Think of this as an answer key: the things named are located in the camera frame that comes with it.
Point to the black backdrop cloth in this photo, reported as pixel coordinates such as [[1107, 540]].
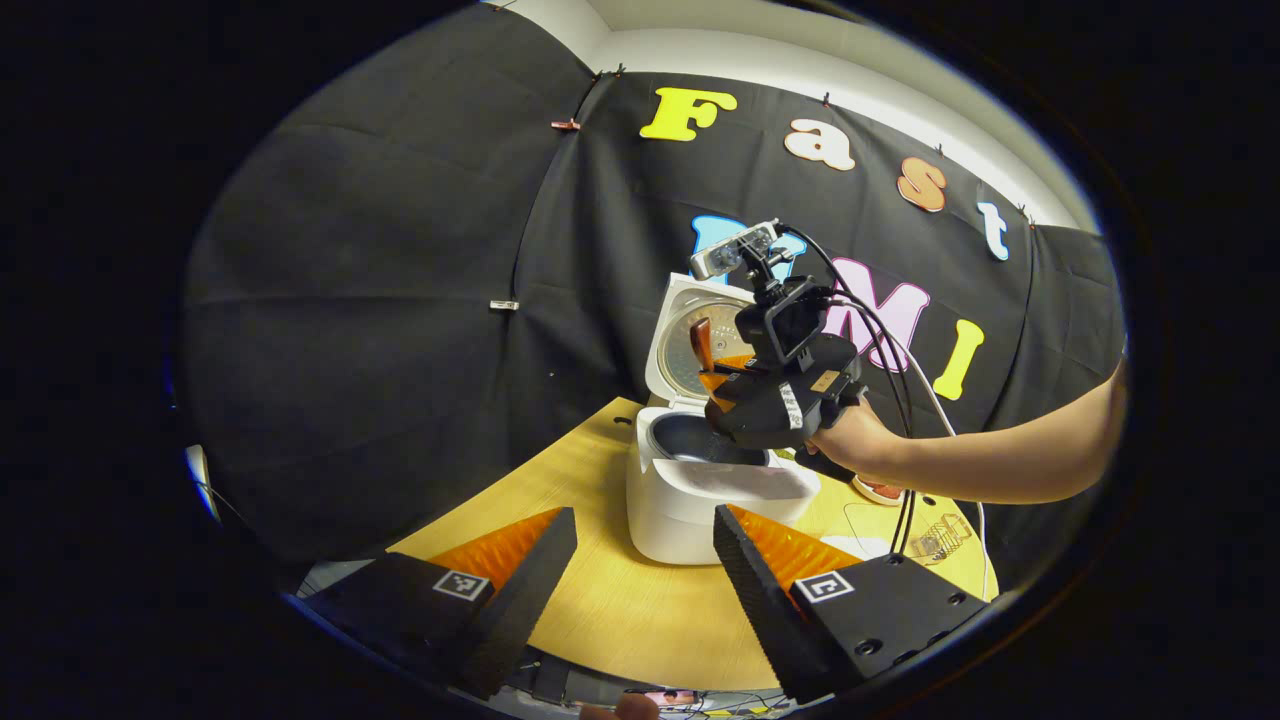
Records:
[[350, 300]]

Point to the white rice cooker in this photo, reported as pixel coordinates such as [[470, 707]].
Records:
[[680, 520]]

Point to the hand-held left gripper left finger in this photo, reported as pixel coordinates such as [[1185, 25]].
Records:
[[520, 600]]

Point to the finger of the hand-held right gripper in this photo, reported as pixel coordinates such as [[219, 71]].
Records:
[[737, 361], [715, 392]]

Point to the white rice pile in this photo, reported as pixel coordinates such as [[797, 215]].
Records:
[[855, 547]]

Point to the clear glass container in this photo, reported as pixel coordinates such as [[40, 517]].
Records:
[[870, 520]]

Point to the brown wooden spoon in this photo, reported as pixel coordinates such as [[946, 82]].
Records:
[[702, 345]]

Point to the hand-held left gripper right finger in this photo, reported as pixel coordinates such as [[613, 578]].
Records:
[[760, 600]]

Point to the brown meat slice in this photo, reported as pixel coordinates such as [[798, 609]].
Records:
[[883, 489]]

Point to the round white plate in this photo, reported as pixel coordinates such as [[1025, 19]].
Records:
[[860, 490]]

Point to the row of small black clips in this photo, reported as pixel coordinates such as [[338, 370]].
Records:
[[826, 99]]

